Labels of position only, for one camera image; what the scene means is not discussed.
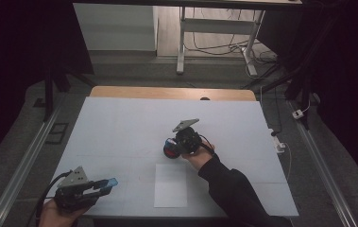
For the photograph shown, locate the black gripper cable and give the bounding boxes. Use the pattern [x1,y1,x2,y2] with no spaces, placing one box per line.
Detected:
[198,134,216,156]
[34,169,75,220]

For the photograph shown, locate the white table cover sheet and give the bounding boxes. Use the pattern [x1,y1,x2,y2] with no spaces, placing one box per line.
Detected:
[44,96,299,219]

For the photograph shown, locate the white cabinet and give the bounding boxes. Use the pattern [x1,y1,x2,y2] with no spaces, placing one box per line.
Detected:
[72,3,159,52]

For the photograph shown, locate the white paper sheet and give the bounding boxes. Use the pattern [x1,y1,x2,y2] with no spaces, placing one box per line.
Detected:
[153,163,189,209]

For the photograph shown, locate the round red ink pad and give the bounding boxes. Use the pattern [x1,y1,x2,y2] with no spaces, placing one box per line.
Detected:
[162,144,184,160]

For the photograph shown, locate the person's right hand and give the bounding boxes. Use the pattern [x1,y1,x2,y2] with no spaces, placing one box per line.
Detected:
[181,141,216,173]

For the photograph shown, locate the wooden table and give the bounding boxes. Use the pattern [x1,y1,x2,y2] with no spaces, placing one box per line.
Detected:
[89,85,257,102]

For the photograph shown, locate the white desk frame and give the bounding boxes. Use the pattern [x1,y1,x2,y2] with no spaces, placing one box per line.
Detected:
[176,6,266,77]

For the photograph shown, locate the person's left hand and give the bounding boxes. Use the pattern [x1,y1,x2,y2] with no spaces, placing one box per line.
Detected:
[38,198,90,227]

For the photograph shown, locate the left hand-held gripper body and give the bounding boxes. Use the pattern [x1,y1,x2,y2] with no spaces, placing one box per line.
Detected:
[53,166,101,212]

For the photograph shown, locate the black rectangular floor frame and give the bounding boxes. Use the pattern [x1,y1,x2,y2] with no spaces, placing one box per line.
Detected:
[44,122,70,146]

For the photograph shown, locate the thin white cable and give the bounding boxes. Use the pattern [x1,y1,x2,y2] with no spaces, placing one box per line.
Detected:
[281,141,294,176]

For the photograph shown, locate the black floor cables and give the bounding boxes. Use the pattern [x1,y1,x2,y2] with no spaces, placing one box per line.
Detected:
[184,8,279,64]

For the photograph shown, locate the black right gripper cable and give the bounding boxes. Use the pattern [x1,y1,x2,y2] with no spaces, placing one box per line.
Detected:
[198,134,216,156]

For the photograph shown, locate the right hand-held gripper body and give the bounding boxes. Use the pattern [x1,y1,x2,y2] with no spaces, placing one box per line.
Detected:
[172,118,204,156]

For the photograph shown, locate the black metal stand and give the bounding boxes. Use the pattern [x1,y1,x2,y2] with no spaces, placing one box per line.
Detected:
[42,61,96,123]
[242,9,341,131]

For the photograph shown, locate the white power strip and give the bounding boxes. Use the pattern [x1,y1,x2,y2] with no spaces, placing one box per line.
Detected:
[268,128,286,154]

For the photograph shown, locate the metal floor rail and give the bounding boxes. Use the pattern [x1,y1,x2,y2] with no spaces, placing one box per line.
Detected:
[287,99,358,227]
[0,102,65,227]

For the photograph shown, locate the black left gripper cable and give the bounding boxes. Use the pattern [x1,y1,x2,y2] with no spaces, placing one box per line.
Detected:
[34,169,75,220]

